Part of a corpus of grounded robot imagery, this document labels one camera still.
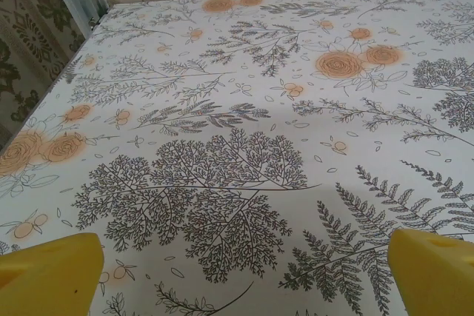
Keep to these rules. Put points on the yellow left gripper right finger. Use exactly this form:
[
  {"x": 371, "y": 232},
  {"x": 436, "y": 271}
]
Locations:
[{"x": 433, "y": 279}]

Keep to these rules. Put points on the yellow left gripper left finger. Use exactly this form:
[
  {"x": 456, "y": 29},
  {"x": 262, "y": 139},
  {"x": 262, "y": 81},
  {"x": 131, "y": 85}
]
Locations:
[{"x": 44, "y": 279}]

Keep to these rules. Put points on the floral patterned tablecloth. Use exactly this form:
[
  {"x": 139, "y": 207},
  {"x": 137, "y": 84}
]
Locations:
[{"x": 237, "y": 109}]

